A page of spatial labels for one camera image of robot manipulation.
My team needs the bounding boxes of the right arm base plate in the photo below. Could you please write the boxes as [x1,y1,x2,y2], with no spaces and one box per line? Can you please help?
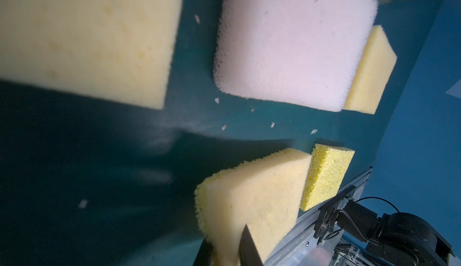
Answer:
[313,186,357,239]

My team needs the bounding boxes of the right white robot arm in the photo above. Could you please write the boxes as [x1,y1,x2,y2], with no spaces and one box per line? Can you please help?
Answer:
[336,200,456,266]

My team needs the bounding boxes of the pink sponge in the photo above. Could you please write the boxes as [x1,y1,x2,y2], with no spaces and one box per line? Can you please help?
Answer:
[213,0,378,112]

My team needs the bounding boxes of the light yellow coarse sponge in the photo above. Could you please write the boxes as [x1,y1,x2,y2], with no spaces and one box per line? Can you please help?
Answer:
[194,148,312,266]

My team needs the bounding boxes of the pale yellow foam sponge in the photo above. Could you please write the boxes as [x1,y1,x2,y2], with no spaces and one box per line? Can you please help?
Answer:
[1,0,183,109]

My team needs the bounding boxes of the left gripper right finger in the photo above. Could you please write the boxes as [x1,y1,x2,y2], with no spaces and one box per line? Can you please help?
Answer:
[239,225,264,266]

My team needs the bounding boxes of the aluminium mounting rail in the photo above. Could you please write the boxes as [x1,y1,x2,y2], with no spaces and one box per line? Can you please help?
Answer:
[265,167,373,266]

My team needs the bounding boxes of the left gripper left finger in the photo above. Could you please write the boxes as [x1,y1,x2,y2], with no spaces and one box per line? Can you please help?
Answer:
[193,238,214,266]

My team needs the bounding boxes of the bright yellow porous sponge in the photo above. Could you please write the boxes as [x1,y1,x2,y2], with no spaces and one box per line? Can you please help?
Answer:
[300,144,355,212]

